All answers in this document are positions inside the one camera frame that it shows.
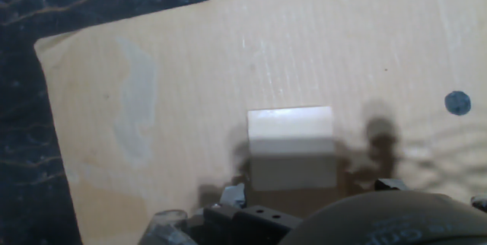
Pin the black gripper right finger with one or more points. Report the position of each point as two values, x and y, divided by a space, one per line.
390 185

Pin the brown cardboard sheet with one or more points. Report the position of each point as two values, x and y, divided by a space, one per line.
190 66

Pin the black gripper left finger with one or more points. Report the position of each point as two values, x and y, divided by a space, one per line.
258 220

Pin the black round mark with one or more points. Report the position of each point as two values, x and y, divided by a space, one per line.
457 103

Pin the light wooden cube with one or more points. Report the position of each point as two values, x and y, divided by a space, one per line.
291 146

